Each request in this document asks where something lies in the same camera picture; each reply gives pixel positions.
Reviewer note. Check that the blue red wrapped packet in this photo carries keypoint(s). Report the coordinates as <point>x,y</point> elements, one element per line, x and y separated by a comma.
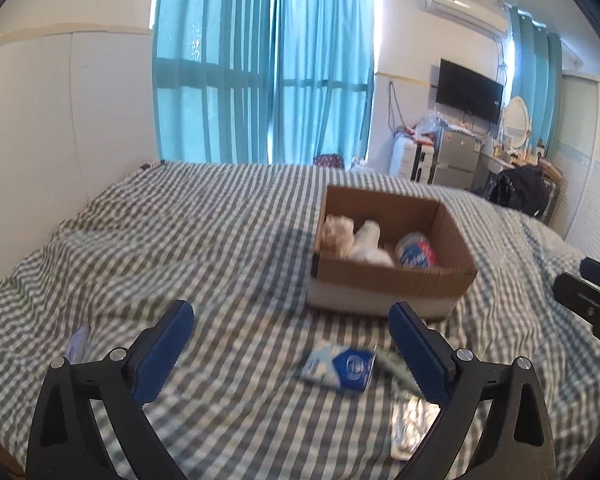
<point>416,251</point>

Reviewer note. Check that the cardboard box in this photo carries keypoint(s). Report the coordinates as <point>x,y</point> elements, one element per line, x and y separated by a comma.
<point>395,270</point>

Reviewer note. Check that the oval white mirror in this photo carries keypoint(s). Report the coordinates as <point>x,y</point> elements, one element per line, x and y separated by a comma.
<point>516,117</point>

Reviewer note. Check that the white air conditioner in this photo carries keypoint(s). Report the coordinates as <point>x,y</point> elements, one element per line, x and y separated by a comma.
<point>465,7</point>

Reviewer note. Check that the grey mini fridge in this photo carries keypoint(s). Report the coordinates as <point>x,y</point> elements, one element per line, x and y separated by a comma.
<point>455,156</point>

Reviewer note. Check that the black backpack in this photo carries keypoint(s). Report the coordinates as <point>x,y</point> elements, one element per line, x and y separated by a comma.
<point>520,190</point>

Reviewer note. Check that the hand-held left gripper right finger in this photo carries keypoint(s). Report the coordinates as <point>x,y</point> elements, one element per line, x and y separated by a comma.
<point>420,350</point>

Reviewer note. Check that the grey green tube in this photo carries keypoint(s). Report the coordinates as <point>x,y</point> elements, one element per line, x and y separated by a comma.
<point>395,364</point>

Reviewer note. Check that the blue white tissue packet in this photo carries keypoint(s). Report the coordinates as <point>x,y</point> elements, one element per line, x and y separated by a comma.
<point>341,366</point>

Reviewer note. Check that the teal curtain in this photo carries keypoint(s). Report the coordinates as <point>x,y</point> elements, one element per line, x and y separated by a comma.
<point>325,60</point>
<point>535,75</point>
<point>212,60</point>

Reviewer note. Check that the beige plush toy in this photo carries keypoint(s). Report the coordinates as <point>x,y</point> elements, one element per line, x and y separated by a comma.
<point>337,236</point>

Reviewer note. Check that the white drawer cabinet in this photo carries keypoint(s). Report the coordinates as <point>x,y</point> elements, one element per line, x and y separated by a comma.
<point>402,156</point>

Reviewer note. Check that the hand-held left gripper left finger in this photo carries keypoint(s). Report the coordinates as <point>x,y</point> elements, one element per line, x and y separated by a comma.
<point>166,342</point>

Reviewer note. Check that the small clear plastic wrapper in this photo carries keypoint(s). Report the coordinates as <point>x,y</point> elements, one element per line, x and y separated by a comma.
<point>77,342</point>

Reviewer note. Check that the black wall television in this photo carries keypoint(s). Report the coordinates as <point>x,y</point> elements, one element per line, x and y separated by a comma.
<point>467,91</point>

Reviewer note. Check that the silver blister pack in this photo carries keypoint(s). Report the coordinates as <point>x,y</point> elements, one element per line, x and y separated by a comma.
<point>410,425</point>

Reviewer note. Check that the clear plastic bag pile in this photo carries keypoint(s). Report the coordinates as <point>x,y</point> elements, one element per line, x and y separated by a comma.
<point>427,127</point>

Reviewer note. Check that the white plastic bag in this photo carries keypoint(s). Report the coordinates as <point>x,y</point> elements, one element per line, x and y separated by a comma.
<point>367,245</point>

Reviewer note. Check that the dark dotted bag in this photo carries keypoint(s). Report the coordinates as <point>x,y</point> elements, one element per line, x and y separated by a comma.
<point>328,161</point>

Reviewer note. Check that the wooden dressing table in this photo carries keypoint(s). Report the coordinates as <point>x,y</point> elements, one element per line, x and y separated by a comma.
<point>515,160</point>

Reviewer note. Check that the checkered bed blanket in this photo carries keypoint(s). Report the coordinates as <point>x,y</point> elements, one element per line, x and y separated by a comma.
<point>220,260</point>

